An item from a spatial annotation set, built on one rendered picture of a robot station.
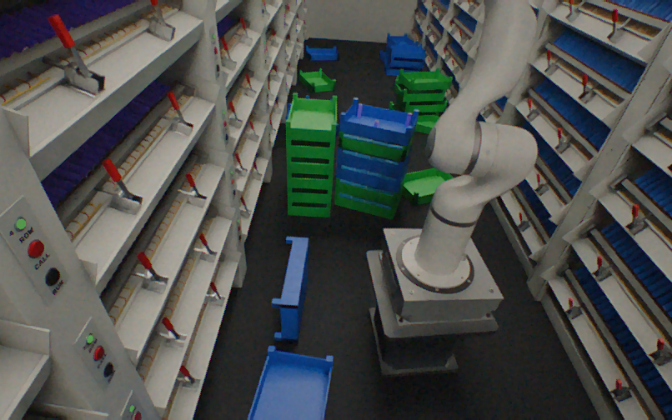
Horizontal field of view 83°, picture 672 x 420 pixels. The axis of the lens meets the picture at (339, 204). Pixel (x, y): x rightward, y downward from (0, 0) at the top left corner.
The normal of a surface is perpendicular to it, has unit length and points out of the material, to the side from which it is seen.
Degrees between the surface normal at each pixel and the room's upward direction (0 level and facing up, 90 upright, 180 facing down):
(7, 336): 90
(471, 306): 90
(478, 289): 2
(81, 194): 21
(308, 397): 0
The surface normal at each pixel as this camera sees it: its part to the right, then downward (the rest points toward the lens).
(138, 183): 0.42, -0.72
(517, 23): -0.12, 0.40
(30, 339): 0.00, 0.62
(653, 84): -1.00, -0.05
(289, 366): 0.07, -0.79
